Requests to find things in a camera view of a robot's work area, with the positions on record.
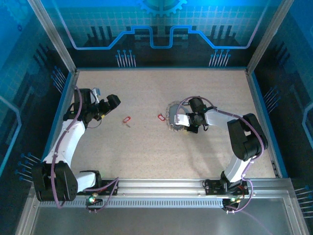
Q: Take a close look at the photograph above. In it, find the small controller board with LEDs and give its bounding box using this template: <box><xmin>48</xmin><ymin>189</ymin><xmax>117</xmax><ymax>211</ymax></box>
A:
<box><xmin>85</xmin><ymin>192</ymin><xmax>104</xmax><ymax>207</ymax></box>
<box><xmin>222</xmin><ymin>195</ymin><xmax>242</xmax><ymax>208</ymax></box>

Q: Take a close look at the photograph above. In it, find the grey metal panel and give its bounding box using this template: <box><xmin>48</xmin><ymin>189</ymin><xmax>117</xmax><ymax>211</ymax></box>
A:
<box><xmin>23</xmin><ymin>207</ymin><xmax>304</xmax><ymax>235</ymax></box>

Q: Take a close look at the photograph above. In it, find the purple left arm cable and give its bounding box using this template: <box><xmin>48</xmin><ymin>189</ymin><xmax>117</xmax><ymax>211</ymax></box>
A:
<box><xmin>50</xmin><ymin>85</ymin><xmax>120</xmax><ymax>213</ymax></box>

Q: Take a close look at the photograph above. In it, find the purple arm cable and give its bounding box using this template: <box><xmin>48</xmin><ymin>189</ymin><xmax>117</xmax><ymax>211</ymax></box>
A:
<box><xmin>50</xmin><ymin>85</ymin><xmax>120</xmax><ymax>213</ymax></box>
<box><xmin>176</xmin><ymin>95</ymin><xmax>268</xmax><ymax>214</ymax></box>

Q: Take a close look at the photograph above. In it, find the aluminium side rail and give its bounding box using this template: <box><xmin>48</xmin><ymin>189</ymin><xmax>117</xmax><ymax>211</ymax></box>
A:
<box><xmin>245</xmin><ymin>70</ymin><xmax>282</xmax><ymax>178</ymax></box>
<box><xmin>41</xmin><ymin>70</ymin><xmax>80</xmax><ymax>178</ymax></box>

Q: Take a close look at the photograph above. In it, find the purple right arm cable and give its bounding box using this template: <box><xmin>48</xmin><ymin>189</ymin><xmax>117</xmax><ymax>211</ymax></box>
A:
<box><xmin>176</xmin><ymin>95</ymin><xmax>268</xmax><ymax>214</ymax></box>

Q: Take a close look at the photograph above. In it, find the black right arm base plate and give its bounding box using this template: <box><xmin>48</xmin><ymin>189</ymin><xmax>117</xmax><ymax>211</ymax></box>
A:
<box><xmin>202</xmin><ymin>179</ymin><xmax>250</xmax><ymax>196</ymax></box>

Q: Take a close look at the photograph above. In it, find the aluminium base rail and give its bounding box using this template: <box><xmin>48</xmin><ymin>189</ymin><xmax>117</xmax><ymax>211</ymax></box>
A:
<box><xmin>101</xmin><ymin>178</ymin><xmax>293</xmax><ymax>199</ymax></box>

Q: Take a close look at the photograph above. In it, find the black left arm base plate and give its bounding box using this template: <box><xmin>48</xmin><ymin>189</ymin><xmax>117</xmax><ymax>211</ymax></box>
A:
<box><xmin>73</xmin><ymin>179</ymin><xmax>119</xmax><ymax>196</ymax></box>

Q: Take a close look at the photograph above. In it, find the slotted grey cable duct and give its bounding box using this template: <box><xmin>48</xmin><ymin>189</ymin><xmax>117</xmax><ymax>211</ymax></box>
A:
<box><xmin>38</xmin><ymin>197</ymin><xmax>225</xmax><ymax>209</ymax></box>

